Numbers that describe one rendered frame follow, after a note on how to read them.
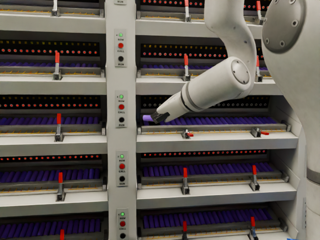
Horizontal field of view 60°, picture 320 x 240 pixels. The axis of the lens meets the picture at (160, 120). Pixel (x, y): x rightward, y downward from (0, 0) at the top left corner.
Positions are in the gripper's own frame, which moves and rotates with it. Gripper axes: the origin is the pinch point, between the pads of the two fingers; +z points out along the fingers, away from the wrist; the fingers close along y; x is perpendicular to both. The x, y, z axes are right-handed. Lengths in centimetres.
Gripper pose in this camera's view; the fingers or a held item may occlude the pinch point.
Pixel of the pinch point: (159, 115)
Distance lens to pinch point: 85.9
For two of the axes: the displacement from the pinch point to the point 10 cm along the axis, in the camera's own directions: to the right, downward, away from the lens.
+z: -5.7, 2.9, 7.7
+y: -5.8, 5.2, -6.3
